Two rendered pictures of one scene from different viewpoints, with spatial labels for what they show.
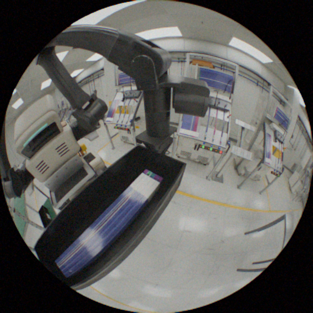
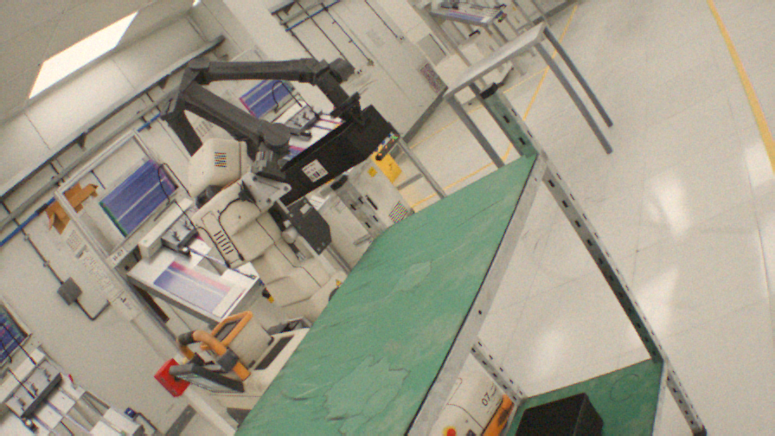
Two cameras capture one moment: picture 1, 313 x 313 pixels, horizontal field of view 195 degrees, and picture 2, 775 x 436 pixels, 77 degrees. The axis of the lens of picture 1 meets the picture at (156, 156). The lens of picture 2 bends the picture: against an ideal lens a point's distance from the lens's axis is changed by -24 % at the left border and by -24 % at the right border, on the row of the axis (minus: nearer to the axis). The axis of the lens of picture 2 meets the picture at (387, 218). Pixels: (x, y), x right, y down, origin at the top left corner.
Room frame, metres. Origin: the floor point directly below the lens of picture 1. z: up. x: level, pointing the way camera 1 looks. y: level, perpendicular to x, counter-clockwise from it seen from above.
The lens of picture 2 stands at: (-0.73, 2.25, 1.28)
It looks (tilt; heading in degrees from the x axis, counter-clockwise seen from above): 13 degrees down; 287
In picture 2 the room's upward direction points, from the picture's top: 39 degrees counter-clockwise
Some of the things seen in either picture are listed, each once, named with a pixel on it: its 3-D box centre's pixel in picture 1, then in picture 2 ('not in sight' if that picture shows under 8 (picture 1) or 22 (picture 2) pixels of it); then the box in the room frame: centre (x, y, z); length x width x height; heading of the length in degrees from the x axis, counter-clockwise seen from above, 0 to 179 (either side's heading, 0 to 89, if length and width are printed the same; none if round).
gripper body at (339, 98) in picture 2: not in sight; (339, 98); (-0.26, 0.31, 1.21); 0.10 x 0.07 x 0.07; 146
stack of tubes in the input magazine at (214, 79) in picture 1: (215, 79); (135, 199); (1.36, -0.85, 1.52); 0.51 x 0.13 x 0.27; 66
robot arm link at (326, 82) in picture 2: not in sight; (328, 82); (-0.27, 0.31, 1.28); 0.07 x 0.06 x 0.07; 40
